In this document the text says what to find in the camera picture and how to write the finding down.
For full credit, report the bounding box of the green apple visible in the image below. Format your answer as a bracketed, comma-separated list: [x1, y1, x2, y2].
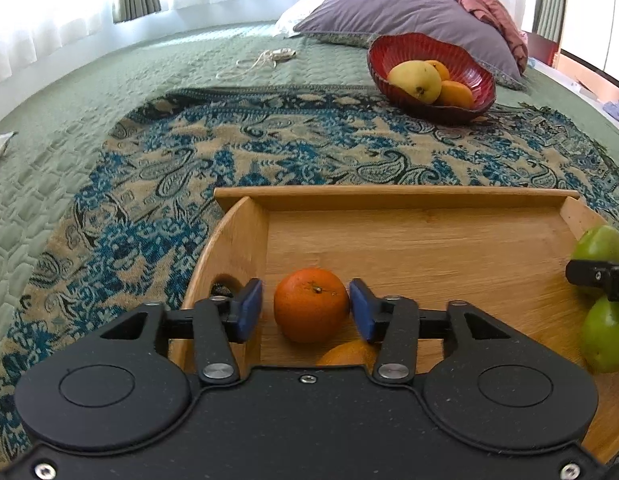
[571, 224, 619, 264]
[581, 296, 619, 374]

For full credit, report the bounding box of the large brownish orange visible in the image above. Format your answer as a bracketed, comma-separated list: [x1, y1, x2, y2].
[316, 339, 379, 370]

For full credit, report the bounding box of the small orange tangerine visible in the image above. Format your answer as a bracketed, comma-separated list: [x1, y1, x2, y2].
[274, 268, 349, 344]

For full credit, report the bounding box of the wooden serving tray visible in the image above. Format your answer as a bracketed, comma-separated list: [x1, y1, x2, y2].
[182, 185, 619, 479]

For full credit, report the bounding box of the blue paisley throw blanket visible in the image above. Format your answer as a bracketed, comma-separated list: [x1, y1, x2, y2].
[0, 87, 619, 468]

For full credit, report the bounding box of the orange fruit in bowl front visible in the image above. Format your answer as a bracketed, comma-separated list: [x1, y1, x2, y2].
[436, 80, 474, 110]

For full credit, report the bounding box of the orange fruit in bowl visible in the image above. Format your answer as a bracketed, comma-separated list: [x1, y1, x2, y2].
[436, 80, 474, 110]
[427, 60, 451, 81]

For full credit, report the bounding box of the yellow pear in bowl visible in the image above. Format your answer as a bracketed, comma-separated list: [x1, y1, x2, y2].
[387, 61, 442, 105]

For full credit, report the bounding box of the green quilted bedspread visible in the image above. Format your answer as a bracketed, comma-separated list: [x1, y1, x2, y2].
[0, 26, 619, 347]

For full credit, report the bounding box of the orange fruit in bowl back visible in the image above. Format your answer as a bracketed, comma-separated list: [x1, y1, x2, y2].
[427, 60, 451, 81]

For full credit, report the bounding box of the green curtain right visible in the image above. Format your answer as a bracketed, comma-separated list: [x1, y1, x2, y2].
[532, 0, 567, 44]

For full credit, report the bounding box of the red fluted bowl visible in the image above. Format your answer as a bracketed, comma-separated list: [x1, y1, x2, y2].
[367, 32, 496, 124]

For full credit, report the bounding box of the purple pillow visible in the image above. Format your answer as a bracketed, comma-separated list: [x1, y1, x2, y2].
[293, 0, 524, 90]

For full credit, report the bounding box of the white cord on bed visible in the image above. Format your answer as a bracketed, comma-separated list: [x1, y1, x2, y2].
[216, 46, 298, 80]

